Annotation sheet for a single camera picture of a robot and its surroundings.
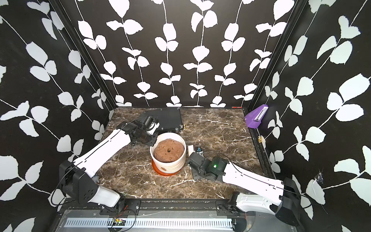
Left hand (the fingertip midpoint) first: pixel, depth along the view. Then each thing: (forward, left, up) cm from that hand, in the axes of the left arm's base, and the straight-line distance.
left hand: (155, 138), depth 82 cm
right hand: (-17, -21, -5) cm, 28 cm away
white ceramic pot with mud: (-7, -7, -6) cm, 12 cm away
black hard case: (+25, -6, -13) cm, 29 cm away
